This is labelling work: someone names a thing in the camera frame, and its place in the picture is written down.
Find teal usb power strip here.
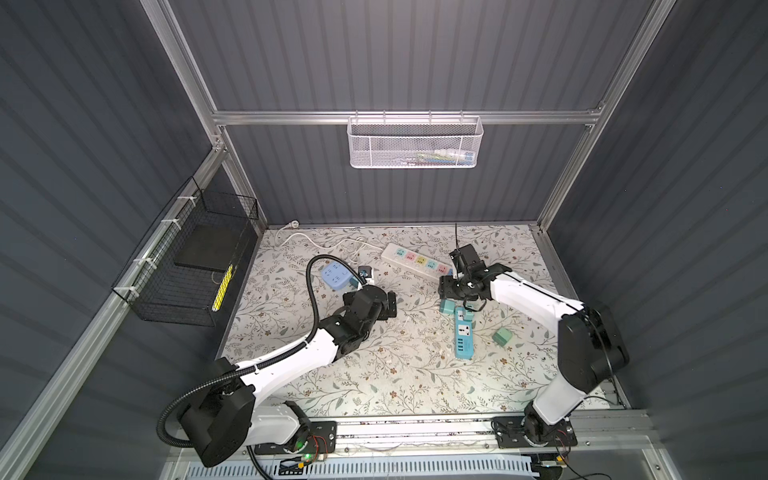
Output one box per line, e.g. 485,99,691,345
454,306,474,360

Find green charger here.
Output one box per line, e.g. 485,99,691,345
492,327,514,347

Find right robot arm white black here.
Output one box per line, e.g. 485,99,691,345
438,245,630,447

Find blue square socket cube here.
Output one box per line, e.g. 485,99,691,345
321,261,356,291

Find floral table mat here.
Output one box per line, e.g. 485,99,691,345
223,225,557,417

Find white multicolour power strip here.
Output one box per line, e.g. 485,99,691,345
381,243,454,281

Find pens in white basket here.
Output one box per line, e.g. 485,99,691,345
398,149,476,168

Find yellow marker pen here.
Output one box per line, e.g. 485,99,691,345
211,264,236,312

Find black pad in basket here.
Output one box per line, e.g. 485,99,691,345
173,225,248,273

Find white power strip cord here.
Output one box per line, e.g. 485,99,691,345
275,219,385,253

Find white wire mesh basket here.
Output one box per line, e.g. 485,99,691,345
346,115,484,169

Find black wire basket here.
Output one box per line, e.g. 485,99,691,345
113,180,259,327

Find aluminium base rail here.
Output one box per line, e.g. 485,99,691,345
308,409,661,455

